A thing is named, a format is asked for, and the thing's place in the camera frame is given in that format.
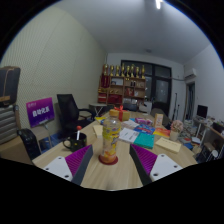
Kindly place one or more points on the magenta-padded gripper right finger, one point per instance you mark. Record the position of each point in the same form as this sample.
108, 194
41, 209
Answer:
165, 166

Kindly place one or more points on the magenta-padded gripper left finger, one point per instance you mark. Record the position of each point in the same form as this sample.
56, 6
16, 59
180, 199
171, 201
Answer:
58, 168

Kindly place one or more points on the yellow-labelled orange drink bottle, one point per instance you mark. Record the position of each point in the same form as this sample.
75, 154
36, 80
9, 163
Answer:
110, 136

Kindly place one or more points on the black mug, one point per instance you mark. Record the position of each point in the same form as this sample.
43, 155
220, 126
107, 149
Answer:
76, 143

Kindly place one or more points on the teal book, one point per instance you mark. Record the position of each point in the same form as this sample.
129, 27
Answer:
144, 140

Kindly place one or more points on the orange book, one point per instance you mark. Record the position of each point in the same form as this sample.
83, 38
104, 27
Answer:
162, 132

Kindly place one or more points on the black chair armrest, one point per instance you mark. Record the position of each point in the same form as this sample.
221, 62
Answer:
28, 141

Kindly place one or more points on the potted pink flowers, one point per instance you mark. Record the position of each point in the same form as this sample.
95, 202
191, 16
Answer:
176, 127

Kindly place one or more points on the blue book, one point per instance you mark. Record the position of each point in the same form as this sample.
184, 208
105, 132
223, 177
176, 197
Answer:
145, 129

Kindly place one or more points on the red-tipped stirrer stick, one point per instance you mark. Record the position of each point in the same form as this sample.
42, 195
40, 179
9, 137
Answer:
78, 130

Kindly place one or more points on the tan upright card box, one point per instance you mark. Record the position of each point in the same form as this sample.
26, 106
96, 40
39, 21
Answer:
158, 120

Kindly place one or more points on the white book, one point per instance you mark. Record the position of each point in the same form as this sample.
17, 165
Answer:
129, 135

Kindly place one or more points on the flat round red coaster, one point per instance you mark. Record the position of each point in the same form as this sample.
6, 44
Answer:
115, 162

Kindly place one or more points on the pink box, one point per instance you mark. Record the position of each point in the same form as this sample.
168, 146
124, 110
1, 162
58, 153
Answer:
143, 121

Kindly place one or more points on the pale yellow notepad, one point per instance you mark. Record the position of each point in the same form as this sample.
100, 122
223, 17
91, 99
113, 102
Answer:
98, 130

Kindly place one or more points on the black mesh office chair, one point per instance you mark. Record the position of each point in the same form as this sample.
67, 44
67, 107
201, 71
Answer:
70, 111

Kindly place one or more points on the purple sign board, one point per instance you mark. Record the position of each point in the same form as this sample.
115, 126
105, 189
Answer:
40, 112

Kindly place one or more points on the wooden side desk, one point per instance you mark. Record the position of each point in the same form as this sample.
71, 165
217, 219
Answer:
213, 130

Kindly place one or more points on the yellow gift box red ribbon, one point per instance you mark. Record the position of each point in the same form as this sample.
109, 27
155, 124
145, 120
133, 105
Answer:
124, 115

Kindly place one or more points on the computer monitor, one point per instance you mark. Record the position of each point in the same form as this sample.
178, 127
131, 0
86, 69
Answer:
202, 111

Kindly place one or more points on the wooden shelf unit with trophies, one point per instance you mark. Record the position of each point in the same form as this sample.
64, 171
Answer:
123, 86

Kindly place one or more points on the ceiling tube light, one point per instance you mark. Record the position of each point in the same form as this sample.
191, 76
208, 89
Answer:
158, 4

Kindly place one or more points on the white wall air conditioner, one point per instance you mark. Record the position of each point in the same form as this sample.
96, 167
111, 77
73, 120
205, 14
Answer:
190, 74

